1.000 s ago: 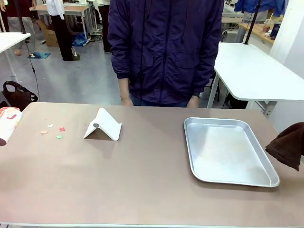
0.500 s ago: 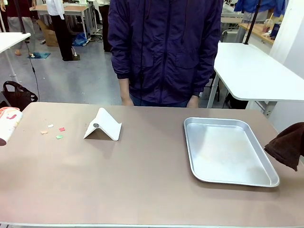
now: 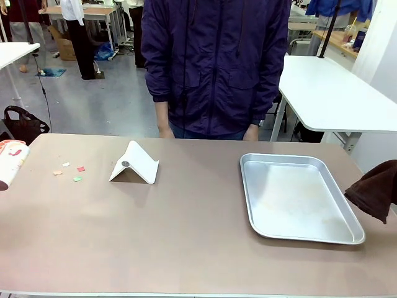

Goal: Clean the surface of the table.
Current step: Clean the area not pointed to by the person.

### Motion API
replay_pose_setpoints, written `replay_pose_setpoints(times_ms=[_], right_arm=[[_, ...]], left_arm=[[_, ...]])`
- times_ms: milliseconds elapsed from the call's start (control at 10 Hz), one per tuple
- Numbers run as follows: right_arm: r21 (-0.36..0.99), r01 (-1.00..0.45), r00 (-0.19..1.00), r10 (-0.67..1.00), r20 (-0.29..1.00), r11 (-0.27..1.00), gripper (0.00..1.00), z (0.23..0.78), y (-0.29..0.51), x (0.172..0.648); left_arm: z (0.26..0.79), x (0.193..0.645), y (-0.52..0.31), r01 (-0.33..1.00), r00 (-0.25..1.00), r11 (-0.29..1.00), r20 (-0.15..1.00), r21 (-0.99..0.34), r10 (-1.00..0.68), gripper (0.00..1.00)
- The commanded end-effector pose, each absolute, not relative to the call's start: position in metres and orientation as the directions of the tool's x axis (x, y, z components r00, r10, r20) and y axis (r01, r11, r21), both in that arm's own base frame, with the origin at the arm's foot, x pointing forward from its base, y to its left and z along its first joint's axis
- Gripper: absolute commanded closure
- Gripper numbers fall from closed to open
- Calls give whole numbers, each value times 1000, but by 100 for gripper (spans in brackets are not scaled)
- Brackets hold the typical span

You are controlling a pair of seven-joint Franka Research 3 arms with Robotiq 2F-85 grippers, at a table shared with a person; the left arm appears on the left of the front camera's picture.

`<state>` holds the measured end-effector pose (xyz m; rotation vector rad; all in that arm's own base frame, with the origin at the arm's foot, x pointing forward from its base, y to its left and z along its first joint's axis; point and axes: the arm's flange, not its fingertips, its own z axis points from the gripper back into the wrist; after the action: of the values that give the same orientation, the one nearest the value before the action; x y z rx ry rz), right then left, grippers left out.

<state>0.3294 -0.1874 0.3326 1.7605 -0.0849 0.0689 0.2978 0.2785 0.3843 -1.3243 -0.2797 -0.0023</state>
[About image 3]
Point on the person's left hand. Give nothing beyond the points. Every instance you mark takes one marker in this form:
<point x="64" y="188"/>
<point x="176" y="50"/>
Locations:
<point x="251" y="134"/>

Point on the blue floor mat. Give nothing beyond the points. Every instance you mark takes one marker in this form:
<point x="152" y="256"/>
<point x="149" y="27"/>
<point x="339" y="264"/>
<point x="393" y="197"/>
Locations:
<point x="52" y="72"/>

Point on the brown cardboard box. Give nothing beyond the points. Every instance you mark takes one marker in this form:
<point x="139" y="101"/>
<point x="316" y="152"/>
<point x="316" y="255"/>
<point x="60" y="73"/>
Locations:
<point x="66" y="46"/>

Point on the bystander in blue jacket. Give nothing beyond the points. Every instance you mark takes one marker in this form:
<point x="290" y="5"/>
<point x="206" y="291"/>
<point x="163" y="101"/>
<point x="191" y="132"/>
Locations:
<point x="341" y="9"/>

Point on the wooden workbench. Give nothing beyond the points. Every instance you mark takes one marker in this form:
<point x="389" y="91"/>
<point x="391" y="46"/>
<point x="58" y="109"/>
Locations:
<point x="336" y="40"/>

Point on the dark brown cloth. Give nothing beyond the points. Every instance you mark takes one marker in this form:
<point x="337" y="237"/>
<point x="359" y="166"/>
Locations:
<point x="373" y="192"/>

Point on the bystander white shirt black trousers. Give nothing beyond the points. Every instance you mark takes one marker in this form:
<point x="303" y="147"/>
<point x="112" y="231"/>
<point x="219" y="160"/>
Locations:
<point x="80" y="46"/>

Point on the bystander dark top grey trousers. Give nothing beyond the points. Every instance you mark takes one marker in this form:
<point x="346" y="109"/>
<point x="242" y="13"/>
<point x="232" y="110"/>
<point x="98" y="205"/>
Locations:
<point x="28" y="31"/>

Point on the black handbag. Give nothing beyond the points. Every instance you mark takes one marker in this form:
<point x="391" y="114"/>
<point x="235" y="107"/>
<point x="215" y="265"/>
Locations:
<point x="24" y="127"/>

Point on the orange paper scrap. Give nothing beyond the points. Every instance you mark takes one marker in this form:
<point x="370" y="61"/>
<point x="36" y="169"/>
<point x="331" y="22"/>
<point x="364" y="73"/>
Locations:
<point x="57" y="173"/>

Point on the black wrist watch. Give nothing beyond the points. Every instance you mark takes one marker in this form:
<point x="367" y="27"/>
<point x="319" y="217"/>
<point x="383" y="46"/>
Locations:
<point x="256" y="123"/>

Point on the white folded stand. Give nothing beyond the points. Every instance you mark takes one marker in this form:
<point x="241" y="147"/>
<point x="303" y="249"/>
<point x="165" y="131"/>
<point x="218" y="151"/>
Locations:
<point x="142" y="169"/>

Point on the person's right hand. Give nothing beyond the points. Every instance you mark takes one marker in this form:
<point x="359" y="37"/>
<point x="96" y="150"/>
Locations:
<point x="166" y="132"/>

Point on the green paper scrap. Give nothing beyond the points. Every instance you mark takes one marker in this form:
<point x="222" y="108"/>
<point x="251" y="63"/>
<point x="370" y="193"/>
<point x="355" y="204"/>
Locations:
<point x="77" y="179"/>

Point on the clear plastic cup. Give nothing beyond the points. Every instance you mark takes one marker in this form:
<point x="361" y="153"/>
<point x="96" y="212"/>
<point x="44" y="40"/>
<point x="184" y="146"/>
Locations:
<point x="349" y="32"/>

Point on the wooden desk with grey legs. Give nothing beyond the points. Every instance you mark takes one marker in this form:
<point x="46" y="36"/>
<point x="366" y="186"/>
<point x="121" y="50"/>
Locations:
<point x="99" y="12"/>

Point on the pink patterned cup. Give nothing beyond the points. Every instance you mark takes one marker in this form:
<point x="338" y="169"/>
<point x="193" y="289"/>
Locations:
<point x="12" y="161"/>

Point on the small white table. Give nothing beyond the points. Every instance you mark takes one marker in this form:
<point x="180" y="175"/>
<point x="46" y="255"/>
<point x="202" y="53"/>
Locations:
<point x="12" y="51"/>

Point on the white table with grey legs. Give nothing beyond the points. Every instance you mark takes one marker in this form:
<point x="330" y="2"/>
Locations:
<point x="325" y="93"/>

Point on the bystander in dark trousers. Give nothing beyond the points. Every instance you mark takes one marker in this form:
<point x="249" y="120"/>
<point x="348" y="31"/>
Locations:
<point x="136" y="37"/>

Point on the person's right forearm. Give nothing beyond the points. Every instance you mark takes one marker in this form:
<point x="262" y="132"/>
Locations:
<point x="161" y="93"/>

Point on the person's left forearm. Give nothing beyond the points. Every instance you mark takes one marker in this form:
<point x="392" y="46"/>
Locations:
<point x="266" y="93"/>

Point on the black stand pole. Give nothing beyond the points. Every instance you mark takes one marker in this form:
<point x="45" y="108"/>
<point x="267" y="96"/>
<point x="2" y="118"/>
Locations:
<point x="28" y="21"/>
<point x="329" y="28"/>

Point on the dark blue carton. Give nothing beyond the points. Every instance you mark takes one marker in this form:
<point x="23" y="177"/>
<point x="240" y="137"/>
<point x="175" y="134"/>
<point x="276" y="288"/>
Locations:
<point x="359" y="40"/>

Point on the blue plastic bag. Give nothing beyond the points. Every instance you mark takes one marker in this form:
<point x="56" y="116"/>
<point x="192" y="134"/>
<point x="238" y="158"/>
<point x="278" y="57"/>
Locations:
<point x="104" y="51"/>

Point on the person in purple jacket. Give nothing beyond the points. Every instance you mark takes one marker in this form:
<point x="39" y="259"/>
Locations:
<point x="217" y="68"/>

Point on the silver metal tray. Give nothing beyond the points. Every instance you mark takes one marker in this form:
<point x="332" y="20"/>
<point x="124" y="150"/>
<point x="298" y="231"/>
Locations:
<point x="297" y="198"/>

